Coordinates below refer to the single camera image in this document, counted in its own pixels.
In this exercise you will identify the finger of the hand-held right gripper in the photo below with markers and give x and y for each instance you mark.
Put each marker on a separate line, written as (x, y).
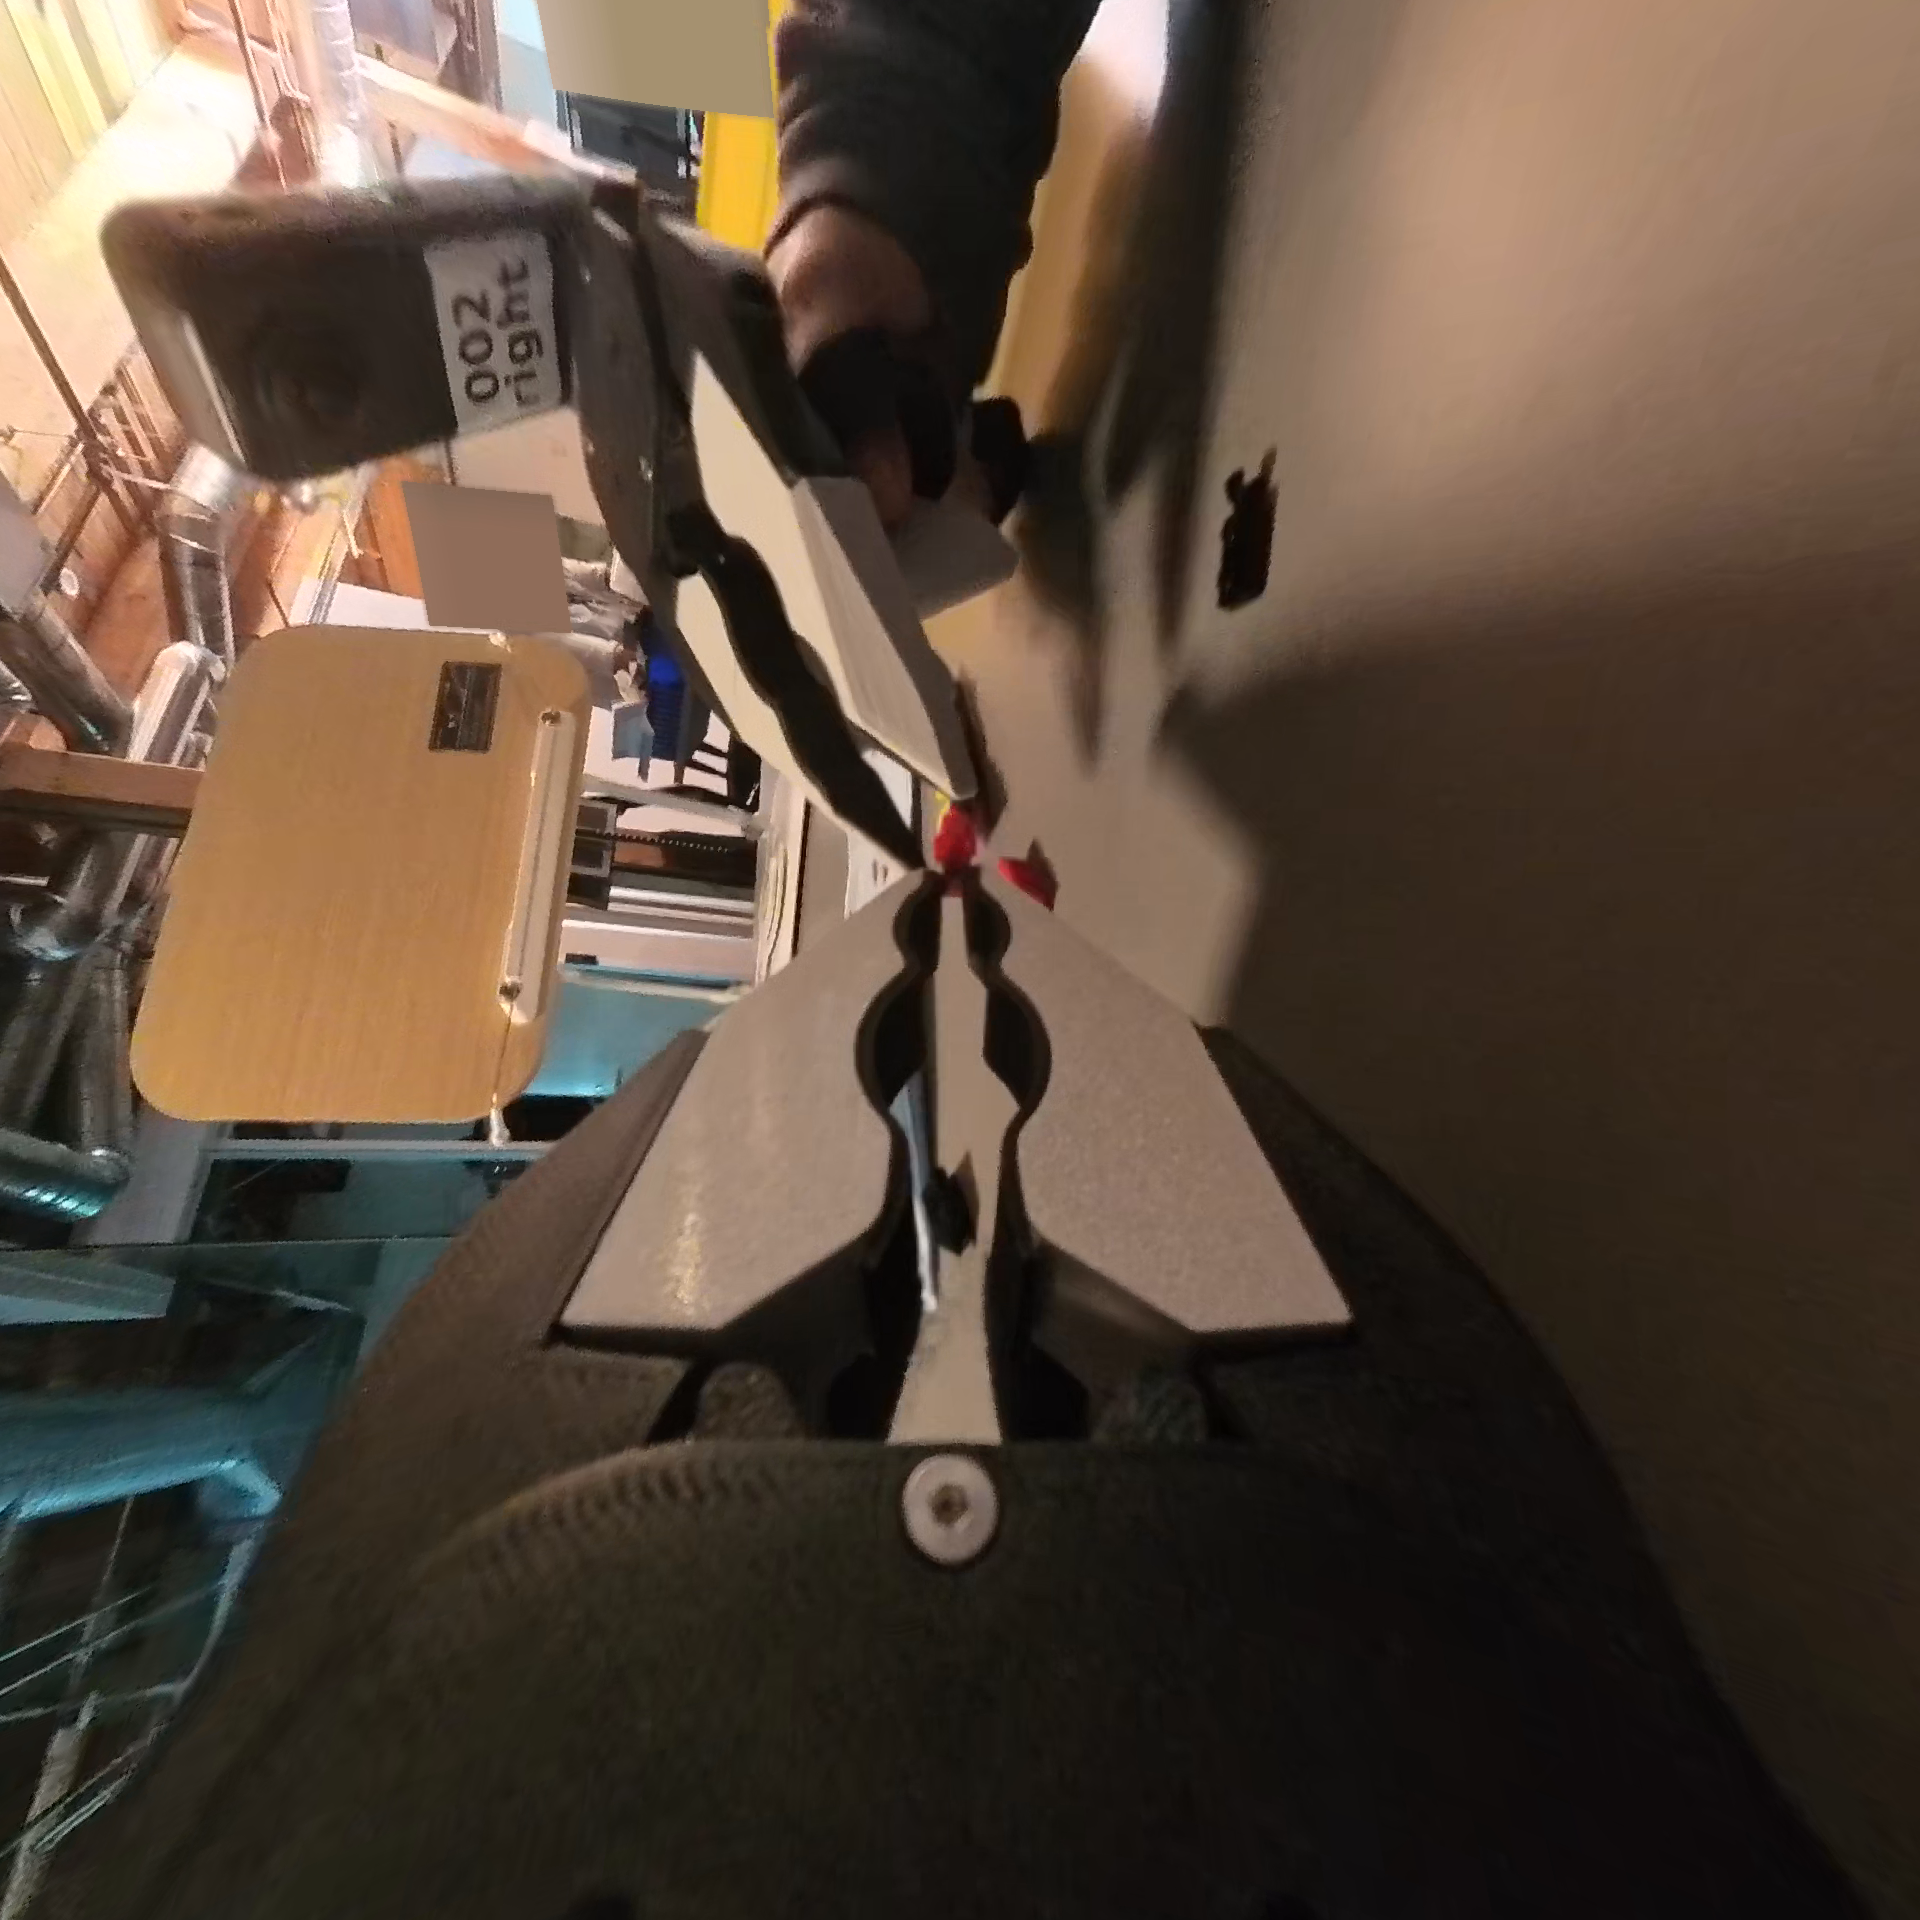
(751, 673)
(885, 628)

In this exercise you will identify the silver ventilation duct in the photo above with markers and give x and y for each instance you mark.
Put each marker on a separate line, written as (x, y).
(61, 1021)
(188, 601)

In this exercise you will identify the wooden book stand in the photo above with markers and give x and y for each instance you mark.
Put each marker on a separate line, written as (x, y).
(348, 868)

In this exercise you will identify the yellow plastic bin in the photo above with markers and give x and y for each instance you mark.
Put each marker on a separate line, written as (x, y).
(735, 163)

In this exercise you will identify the red lobed lego piece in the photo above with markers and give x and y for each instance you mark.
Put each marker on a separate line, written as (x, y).
(1032, 876)

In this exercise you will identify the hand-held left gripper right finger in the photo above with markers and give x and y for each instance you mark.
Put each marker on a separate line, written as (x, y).
(1184, 1185)

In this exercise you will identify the red long lego piece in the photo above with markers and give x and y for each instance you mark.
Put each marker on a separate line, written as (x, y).
(956, 844)

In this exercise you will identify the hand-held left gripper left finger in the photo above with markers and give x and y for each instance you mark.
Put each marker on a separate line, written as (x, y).
(735, 1185)

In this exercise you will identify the small black lego piece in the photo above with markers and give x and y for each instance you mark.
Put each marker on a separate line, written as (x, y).
(1244, 525)

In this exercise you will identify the person's right hand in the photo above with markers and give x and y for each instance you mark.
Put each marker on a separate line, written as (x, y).
(853, 284)

